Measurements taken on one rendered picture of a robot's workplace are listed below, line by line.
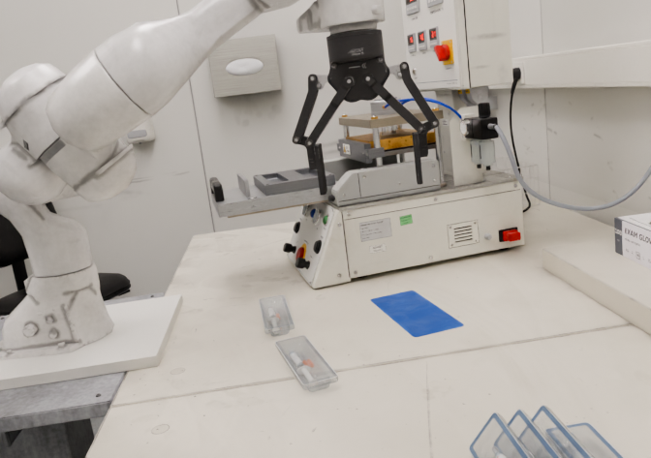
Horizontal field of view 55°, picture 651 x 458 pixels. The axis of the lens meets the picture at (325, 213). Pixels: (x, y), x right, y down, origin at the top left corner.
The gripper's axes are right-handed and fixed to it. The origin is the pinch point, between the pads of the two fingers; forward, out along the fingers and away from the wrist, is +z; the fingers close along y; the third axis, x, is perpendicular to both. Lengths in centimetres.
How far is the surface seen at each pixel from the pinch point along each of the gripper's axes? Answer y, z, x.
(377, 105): 0, -8, 68
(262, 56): -50, -30, 193
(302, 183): -18, 7, 53
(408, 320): 2.9, 31.1, 23.8
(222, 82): -69, -21, 189
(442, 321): 9.1, 31.1, 22.1
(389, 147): 3, 2, 60
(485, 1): 27, -28, 63
